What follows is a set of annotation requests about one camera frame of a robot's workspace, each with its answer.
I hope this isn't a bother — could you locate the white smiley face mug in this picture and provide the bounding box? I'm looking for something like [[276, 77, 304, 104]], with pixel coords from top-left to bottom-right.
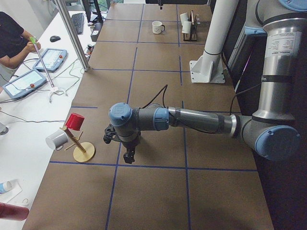
[[152, 21, 165, 35]]

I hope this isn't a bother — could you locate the teach pendant near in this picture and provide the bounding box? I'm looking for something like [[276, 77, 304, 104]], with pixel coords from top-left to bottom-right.
[[3, 69, 47, 99]]

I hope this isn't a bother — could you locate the aluminium frame post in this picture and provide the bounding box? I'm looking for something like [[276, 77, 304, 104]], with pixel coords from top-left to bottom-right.
[[55, 0, 90, 72]]

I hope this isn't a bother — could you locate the black keyboard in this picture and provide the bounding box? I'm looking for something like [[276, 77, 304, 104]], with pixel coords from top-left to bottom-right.
[[71, 13, 84, 35]]

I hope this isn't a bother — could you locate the black computer mouse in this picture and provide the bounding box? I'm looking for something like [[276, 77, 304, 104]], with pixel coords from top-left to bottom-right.
[[49, 35, 61, 43]]

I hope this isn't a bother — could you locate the red bottle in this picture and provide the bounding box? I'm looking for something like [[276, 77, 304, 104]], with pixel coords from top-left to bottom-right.
[[0, 203, 29, 221]]

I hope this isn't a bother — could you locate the wooden mug tree stand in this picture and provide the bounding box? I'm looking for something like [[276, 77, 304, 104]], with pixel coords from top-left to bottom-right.
[[60, 126, 95, 163]]

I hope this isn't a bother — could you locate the teach pendant far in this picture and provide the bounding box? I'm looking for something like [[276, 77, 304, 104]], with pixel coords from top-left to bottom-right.
[[39, 48, 68, 73]]

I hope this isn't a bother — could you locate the person in black shirt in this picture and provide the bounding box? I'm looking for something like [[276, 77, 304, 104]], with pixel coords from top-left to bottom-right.
[[0, 12, 41, 84]]

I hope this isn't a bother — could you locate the white blue tube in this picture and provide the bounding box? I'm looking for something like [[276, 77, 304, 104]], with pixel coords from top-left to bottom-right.
[[0, 181, 12, 194]]

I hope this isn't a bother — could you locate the grey mug on tree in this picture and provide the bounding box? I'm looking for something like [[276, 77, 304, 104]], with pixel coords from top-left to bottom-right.
[[46, 129, 69, 150]]

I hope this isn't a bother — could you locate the white HOME mug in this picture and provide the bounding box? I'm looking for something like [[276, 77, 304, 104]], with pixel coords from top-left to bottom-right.
[[182, 21, 192, 34]]

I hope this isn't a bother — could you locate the grabber stick green handle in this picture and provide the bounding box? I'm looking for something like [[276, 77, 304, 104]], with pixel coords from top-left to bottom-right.
[[30, 37, 67, 103]]

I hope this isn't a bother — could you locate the teach pendant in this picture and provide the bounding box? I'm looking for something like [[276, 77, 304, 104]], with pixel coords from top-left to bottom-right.
[[3, 69, 47, 99], [39, 48, 68, 73]]

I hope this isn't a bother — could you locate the black wire mug rack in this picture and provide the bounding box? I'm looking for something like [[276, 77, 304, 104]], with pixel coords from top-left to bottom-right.
[[183, 10, 200, 41]]

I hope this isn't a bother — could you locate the red cup on tree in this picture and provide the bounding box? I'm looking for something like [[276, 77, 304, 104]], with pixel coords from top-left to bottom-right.
[[65, 113, 84, 131]]

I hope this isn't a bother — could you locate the white ribbed mug left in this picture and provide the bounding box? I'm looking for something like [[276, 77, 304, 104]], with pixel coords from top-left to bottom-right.
[[180, 12, 189, 24]]

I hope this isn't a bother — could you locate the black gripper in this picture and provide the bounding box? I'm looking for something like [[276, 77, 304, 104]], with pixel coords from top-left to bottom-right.
[[103, 124, 141, 164]]

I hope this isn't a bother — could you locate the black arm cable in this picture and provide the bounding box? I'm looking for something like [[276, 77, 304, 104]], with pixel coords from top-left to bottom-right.
[[140, 84, 262, 135]]

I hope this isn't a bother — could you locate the white camera post base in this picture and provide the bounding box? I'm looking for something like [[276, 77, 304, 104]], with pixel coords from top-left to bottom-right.
[[189, 0, 239, 83]]

